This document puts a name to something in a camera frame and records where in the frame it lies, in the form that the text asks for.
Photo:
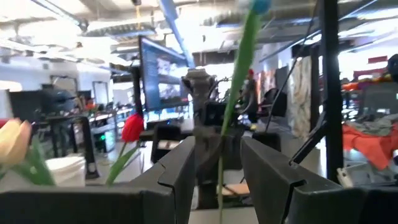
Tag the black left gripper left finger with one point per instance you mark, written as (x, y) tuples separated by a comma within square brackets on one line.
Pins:
[(180, 174)]

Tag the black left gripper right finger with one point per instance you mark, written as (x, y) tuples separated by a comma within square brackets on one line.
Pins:
[(270, 180)]

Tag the red artificial tulip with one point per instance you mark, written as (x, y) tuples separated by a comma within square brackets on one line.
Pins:
[(132, 127)]

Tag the white artificial tulip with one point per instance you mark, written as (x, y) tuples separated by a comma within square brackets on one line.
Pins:
[(244, 59)]

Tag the cream artificial tulip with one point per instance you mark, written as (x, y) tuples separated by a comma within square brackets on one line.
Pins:
[(14, 141)]

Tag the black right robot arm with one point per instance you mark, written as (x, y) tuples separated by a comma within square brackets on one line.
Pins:
[(203, 118)]

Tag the large display monitor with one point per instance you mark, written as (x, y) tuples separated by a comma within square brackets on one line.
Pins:
[(161, 76)]

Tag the orange cloth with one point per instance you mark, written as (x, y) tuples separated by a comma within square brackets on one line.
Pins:
[(370, 143)]

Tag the white trash bin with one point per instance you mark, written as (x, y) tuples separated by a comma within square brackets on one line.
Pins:
[(66, 171)]

